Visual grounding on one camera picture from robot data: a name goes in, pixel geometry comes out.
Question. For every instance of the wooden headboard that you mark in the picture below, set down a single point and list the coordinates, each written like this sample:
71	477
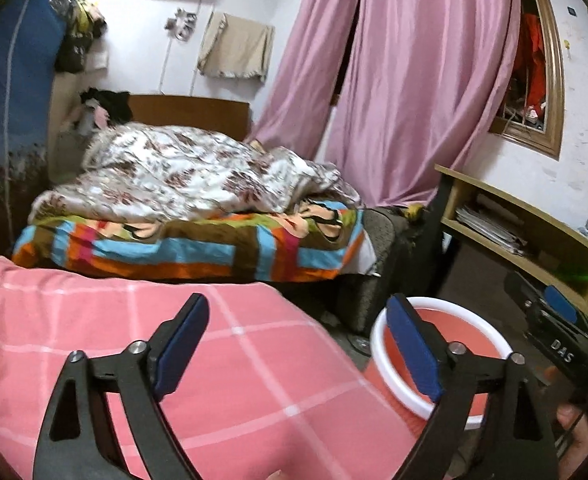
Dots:
188	115

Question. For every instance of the clothes heap on wardrobe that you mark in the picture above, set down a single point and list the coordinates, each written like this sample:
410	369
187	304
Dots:
83	15

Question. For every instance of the beige towel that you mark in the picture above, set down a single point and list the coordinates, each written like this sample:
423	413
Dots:
236	47

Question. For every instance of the pile of clothes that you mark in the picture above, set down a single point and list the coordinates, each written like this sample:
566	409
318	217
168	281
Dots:
106	105

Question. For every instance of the blue dotted fabric wardrobe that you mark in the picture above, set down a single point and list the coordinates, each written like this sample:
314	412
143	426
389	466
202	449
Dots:
13	110

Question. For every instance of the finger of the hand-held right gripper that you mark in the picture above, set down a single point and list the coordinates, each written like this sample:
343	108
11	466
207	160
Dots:
521	290
560	305

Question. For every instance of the wooden desk with shelf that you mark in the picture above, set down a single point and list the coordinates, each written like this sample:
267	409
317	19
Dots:
539	220

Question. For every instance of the white floral quilt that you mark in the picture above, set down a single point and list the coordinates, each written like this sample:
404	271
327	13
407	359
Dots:
183	175

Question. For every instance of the colourful striped bed sheet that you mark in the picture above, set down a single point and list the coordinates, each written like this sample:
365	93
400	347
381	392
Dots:
198	255

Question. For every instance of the gold framed picture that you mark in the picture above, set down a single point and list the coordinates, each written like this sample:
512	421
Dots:
554	85

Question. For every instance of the stack of papers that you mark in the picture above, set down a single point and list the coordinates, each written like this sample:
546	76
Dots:
489	230

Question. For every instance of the white wall fixture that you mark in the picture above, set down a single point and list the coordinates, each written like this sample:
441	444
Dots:
181	24

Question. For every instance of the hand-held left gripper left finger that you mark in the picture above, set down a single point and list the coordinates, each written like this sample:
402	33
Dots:
181	350

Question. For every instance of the orange bucket with white rim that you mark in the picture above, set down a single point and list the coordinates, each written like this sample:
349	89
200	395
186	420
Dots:
474	330

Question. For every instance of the white paper note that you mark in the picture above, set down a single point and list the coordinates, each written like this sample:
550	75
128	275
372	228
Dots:
97	59

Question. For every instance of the person's right hand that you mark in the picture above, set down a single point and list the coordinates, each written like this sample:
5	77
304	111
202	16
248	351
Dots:
576	430

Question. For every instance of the pink plaid blanket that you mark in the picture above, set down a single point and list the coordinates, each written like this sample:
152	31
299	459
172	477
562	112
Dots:
73	335

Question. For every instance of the small yellow object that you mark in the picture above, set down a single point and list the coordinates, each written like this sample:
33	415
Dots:
415	211

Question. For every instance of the pink curtain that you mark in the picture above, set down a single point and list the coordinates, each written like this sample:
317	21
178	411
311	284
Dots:
399	85

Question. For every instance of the black bag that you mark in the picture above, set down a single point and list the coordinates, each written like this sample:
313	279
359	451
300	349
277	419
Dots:
69	55

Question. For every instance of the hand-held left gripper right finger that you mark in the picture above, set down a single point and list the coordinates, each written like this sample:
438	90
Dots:
414	355

